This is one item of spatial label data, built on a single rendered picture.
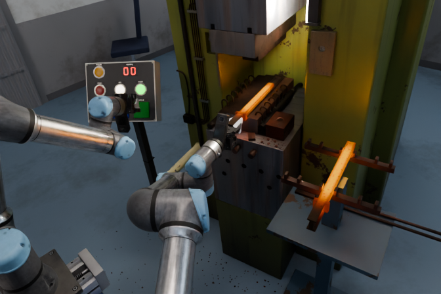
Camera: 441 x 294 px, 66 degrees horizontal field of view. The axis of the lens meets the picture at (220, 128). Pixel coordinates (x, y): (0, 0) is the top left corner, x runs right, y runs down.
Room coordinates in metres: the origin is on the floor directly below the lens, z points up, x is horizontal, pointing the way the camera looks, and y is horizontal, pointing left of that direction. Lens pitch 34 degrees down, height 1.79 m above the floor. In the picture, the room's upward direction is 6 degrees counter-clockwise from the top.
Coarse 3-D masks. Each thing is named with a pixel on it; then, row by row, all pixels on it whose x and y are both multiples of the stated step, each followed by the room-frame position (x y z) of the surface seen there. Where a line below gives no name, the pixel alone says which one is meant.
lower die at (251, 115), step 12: (252, 84) 1.57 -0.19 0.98; (264, 84) 1.54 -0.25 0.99; (276, 84) 1.51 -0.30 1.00; (288, 84) 1.51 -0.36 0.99; (240, 96) 1.46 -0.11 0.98; (252, 96) 1.43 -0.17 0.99; (264, 96) 1.40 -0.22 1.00; (276, 96) 1.40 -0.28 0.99; (228, 108) 1.36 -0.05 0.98; (240, 108) 1.33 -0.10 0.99; (252, 108) 1.30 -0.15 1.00; (252, 120) 1.23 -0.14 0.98; (252, 132) 1.23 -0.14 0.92
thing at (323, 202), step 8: (352, 144) 0.97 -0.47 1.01; (344, 152) 0.93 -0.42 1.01; (344, 160) 0.89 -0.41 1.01; (336, 168) 0.85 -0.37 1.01; (344, 168) 0.86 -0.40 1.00; (336, 176) 0.81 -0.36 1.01; (328, 184) 0.78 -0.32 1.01; (336, 184) 0.78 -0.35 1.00; (328, 192) 0.75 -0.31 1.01; (320, 200) 0.71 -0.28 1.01; (328, 200) 0.72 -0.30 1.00; (312, 208) 0.68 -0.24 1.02; (320, 208) 0.68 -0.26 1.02; (328, 208) 0.69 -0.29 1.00; (312, 216) 0.65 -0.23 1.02; (320, 216) 0.68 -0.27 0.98; (312, 224) 0.64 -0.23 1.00
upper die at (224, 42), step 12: (288, 24) 1.49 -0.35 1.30; (216, 36) 1.31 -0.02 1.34; (228, 36) 1.28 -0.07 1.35; (240, 36) 1.25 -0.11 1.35; (252, 36) 1.22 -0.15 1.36; (264, 36) 1.29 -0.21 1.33; (276, 36) 1.38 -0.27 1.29; (216, 48) 1.32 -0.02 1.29; (228, 48) 1.28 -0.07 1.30; (240, 48) 1.25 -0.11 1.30; (252, 48) 1.22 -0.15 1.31; (264, 48) 1.29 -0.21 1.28
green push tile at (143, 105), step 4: (140, 104) 1.39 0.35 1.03; (144, 104) 1.39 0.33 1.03; (148, 104) 1.38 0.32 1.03; (140, 108) 1.38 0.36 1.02; (144, 108) 1.38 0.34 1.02; (148, 108) 1.37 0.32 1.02; (136, 112) 1.37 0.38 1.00; (140, 112) 1.37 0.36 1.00; (144, 112) 1.37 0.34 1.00; (148, 112) 1.36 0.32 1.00; (136, 116) 1.37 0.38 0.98; (140, 116) 1.36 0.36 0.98; (144, 116) 1.36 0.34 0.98; (148, 116) 1.36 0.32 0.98
